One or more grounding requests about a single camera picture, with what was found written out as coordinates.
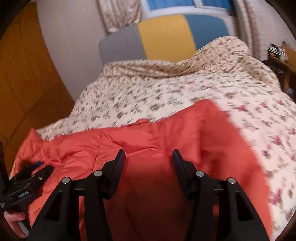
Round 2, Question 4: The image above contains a person's left hand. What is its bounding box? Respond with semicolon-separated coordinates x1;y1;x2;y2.
4;211;27;238

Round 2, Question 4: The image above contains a floral left curtain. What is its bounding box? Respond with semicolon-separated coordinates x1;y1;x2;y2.
98;0;142;34

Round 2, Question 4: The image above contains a window with white frame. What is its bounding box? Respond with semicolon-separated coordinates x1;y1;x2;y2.
140;1;236;19

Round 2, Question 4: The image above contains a floral curtain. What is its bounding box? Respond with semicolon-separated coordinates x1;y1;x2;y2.
233;1;269;61
98;0;142;34

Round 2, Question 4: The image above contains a grey yellow blue headboard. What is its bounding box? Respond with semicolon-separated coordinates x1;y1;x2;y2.
98;15;229;64

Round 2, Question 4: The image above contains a floral right curtain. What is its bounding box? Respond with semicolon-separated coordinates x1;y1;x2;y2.
233;1;269;61

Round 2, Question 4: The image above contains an orange puffer jacket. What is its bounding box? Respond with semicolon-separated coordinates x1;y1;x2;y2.
14;100;272;240

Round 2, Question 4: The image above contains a wooden bedside table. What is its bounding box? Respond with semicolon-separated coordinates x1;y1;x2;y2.
264;41;295;101

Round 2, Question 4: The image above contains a floral bed quilt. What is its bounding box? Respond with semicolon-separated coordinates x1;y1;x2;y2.
37;36;295;240

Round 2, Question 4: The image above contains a wooden wardrobe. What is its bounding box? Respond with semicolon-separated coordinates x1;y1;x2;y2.
1;2;74;172

